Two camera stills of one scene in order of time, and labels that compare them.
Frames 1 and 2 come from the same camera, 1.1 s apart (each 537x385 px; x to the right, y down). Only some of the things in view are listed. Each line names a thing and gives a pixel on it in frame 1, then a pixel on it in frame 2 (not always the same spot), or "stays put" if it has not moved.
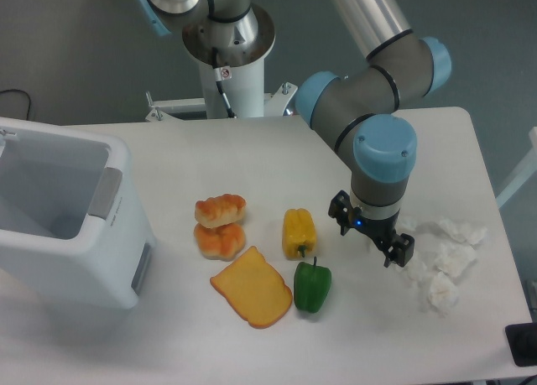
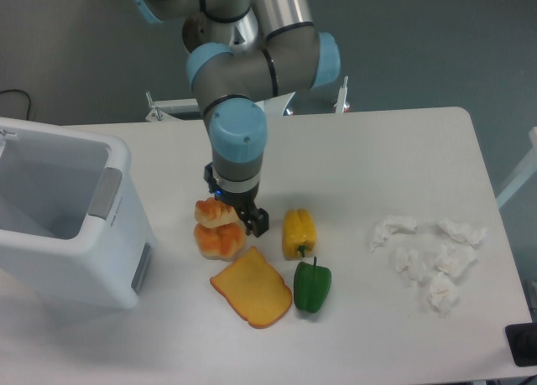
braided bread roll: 215,211 stays put
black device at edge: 522,340 stays put
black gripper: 396,247 -> 256,221
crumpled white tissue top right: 464,232 stays put
